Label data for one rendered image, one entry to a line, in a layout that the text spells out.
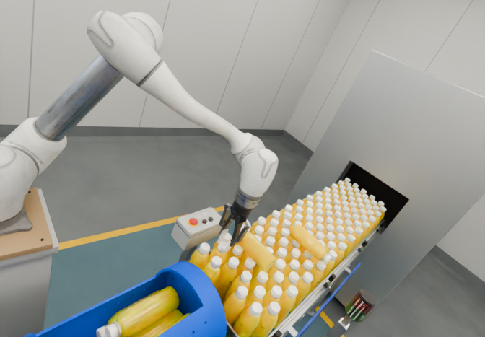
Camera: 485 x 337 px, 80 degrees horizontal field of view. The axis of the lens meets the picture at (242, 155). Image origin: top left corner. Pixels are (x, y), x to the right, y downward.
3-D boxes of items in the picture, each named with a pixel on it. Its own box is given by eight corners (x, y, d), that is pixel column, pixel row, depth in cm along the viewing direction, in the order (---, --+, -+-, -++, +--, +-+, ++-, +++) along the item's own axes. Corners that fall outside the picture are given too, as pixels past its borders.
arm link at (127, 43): (162, 60, 73) (169, 49, 84) (99, -2, 65) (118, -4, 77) (128, 94, 77) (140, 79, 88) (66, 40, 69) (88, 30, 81)
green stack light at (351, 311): (342, 310, 104) (349, 302, 102) (348, 302, 109) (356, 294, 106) (357, 325, 101) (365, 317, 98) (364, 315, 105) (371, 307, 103)
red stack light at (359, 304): (349, 302, 101) (355, 295, 100) (356, 293, 106) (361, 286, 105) (365, 317, 98) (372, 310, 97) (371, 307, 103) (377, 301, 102)
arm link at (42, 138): (-23, 164, 99) (16, 134, 118) (23, 191, 106) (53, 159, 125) (123, 0, 76) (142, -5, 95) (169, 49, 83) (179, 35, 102)
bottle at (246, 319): (239, 327, 112) (258, 297, 104) (248, 346, 107) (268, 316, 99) (224, 333, 108) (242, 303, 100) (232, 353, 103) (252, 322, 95)
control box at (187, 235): (170, 234, 125) (177, 217, 120) (204, 221, 140) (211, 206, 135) (183, 252, 120) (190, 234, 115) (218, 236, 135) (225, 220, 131)
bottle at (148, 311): (169, 281, 90) (110, 312, 76) (182, 299, 87) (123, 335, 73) (164, 294, 93) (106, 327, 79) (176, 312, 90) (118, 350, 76)
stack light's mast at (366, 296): (333, 320, 106) (357, 293, 99) (340, 311, 111) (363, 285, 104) (348, 335, 103) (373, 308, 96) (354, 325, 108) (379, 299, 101)
